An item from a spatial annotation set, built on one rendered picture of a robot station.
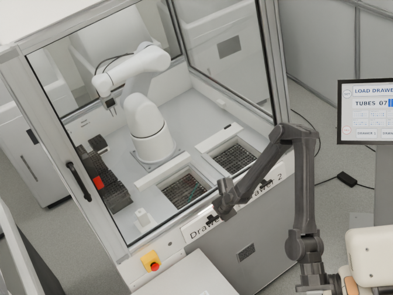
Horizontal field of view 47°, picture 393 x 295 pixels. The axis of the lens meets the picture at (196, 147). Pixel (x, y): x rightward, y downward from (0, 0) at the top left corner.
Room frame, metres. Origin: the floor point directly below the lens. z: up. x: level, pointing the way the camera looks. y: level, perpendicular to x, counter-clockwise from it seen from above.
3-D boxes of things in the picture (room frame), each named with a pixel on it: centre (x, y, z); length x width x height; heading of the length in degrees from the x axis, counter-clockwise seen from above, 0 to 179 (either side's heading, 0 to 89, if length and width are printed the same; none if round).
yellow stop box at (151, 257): (1.30, 0.34, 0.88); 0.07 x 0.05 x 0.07; 112
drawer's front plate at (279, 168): (1.55, -0.25, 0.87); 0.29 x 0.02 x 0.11; 112
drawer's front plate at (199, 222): (1.44, 0.04, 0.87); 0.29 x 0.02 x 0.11; 112
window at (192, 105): (1.48, 0.01, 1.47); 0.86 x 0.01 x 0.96; 112
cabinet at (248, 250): (1.90, 0.18, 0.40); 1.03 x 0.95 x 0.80; 112
